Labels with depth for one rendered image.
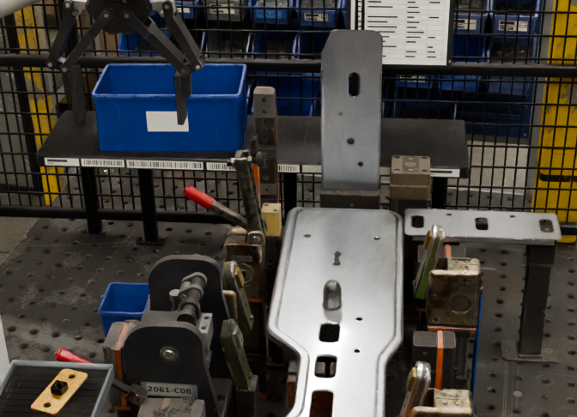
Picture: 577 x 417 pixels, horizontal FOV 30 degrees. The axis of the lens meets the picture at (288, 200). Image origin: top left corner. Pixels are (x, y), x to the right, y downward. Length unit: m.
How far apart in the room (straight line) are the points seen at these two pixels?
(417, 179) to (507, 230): 0.20
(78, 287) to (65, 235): 0.23
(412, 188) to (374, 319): 0.40
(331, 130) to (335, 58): 0.15
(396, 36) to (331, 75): 0.30
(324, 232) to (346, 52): 0.34
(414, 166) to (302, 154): 0.25
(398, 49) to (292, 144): 0.31
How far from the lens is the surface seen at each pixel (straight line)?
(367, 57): 2.03
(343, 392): 1.65
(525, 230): 2.06
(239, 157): 1.82
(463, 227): 2.05
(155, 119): 2.23
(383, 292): 1.86
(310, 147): 2.26
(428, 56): 2.33
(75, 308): 2.41
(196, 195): 1.88
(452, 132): 2.33
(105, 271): 2.50
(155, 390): 1.55
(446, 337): 1.78
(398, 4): 2.29
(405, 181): 2.11
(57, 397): 1.43
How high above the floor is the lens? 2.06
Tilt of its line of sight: 30 degrees down
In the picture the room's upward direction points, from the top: 1 degrees counter-clockwise
